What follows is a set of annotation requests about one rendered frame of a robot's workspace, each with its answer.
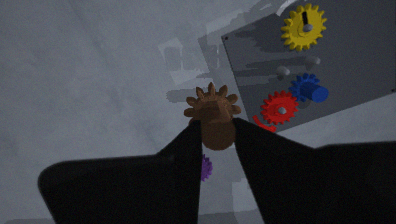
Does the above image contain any purple gear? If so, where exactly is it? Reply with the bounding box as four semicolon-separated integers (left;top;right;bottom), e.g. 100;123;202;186
201;154;213;182

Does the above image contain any blue gear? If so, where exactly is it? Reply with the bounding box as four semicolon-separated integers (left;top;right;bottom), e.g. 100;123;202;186
289;73;328;103

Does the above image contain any red gear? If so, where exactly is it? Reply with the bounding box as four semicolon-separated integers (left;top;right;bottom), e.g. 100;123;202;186
260;90;299;125

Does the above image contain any brown gear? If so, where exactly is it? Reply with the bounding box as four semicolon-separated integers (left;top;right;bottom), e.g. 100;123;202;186
184;82;242;151

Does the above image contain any yellow gear with black stripe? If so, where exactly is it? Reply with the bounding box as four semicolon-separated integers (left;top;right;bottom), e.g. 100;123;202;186
281;3;327;51

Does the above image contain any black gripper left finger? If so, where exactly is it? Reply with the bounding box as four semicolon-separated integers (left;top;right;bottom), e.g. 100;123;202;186
38;120;203;224

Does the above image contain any white curved arrow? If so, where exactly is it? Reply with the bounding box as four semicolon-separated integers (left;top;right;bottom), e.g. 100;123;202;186
276;0;295;16

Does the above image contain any grey board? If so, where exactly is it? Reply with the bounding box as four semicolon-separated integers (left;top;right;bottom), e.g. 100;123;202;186
221;0;396;133

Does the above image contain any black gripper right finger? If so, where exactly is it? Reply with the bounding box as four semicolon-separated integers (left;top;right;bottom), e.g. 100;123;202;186
232;118;396;224

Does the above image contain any red curved arrow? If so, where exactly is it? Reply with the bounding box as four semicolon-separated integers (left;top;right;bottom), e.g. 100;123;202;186
253;115;276;132

